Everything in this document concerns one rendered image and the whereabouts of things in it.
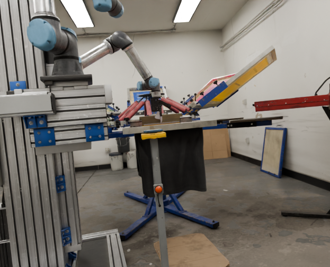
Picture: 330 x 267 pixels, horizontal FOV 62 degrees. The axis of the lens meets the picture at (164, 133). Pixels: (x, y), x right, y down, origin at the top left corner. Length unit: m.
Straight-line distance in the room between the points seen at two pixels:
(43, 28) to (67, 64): 0.19
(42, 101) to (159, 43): 5.56
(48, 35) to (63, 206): 0.90
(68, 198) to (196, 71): 5.40
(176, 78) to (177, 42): 0.83
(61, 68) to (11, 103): 0.28
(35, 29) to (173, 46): 5.52
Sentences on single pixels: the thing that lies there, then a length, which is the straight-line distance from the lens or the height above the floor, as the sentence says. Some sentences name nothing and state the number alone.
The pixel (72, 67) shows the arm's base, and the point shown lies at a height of 1.30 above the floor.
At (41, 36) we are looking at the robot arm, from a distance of 1.31.
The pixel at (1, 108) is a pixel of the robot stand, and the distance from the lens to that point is 1.29.
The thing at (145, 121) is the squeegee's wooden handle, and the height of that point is 1.02.
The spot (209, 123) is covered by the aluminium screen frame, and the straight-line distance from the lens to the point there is 1.73.
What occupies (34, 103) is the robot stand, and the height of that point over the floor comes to 1.14.
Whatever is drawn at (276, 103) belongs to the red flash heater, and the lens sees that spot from 2.58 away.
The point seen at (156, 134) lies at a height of 0.94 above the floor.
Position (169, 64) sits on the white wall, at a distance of 6.58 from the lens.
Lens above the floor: 1.02
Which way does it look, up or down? 3 degrees down
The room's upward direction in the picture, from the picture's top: 5 degrees counter-clockwise
